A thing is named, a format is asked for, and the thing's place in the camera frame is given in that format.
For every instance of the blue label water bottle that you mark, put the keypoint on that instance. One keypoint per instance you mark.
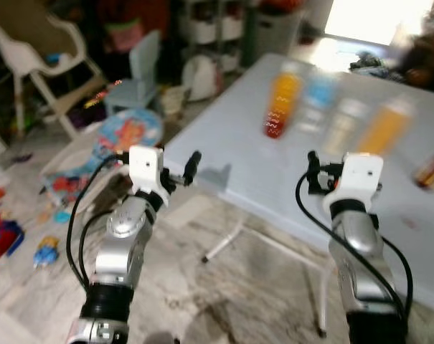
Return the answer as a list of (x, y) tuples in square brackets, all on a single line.
[(321, 93)]

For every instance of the grey plastic bin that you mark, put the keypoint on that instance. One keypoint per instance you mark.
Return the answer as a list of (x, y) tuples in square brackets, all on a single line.
[(281, 32)]

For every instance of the red blue toy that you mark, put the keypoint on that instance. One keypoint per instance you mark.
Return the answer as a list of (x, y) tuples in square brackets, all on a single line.
[(3, 240)]

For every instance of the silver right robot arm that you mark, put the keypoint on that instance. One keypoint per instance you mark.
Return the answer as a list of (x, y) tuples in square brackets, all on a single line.
[(356, 251)]

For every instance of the small pale blue chair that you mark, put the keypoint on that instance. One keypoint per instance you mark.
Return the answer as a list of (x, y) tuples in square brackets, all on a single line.
[(146, 57)]

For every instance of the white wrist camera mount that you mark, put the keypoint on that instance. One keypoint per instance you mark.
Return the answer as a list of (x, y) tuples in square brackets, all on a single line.
[(146, 166), (361, 174)]

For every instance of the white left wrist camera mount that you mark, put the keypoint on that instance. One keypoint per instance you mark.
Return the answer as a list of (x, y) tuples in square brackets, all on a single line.
[(146, 166)]

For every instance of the orange red drink bottle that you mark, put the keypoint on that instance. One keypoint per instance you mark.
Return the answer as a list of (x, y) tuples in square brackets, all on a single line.
[(282, 100)]

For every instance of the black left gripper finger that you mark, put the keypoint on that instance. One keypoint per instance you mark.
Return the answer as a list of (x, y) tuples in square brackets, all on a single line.
[(193, 165)]

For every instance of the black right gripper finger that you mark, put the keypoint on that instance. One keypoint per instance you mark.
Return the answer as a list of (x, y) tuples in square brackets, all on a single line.
[(313, 160)]

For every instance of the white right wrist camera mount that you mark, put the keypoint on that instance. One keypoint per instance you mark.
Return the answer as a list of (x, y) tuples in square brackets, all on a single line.
[(361, 174)]

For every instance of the white plastic armchair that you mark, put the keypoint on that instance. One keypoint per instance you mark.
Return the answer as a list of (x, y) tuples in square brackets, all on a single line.
[(30, 66)]

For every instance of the orange juice bottle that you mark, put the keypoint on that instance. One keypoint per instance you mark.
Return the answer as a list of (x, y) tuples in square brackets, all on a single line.
[(385, 129)]

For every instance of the white round bag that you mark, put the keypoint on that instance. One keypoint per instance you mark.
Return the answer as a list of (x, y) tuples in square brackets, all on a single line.
[(200, 79)]

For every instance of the pale cream drink bottle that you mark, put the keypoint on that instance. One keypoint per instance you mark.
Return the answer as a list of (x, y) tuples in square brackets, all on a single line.
[(343, 125)]

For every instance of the colourful round play mat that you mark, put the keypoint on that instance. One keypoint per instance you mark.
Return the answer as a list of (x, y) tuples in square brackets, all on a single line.
[(130, 132)]

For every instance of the blue yellow toy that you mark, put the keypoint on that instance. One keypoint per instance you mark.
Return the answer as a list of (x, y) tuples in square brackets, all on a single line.
[(47, 252)]

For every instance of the white shelf unit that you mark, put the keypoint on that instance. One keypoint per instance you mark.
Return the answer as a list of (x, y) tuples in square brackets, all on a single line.
[(213, 29)]

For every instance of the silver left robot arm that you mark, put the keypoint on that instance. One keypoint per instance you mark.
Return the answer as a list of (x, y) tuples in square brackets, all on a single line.
[(123, 244)]

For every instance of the pale blue folding table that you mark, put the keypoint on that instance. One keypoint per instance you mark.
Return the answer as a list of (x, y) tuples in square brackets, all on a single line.
[(238, 143)]

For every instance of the pink green box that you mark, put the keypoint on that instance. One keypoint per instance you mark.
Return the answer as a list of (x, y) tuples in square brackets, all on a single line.
[(125, 36)]

